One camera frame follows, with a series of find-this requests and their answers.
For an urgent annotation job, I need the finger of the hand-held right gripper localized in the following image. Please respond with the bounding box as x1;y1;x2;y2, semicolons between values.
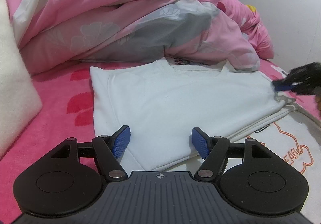
272;62;321;95

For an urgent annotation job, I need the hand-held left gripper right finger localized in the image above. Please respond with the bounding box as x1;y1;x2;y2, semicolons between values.
191;127;272;181

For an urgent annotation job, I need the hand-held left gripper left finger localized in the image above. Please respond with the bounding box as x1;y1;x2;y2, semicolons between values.
50;125;131;181

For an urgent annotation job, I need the white sweatshirt orange bear outline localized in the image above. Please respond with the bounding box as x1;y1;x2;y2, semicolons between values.
89;60;321;177

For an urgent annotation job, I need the pink floral bed blanket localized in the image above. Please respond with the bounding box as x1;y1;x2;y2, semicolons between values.
0;57;321;174

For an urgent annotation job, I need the white folded fleece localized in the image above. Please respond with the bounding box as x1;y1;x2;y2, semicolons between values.
0;0;43;159

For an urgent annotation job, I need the pink patterned duvet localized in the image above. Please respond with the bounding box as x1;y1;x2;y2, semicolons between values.
0;0;275;76

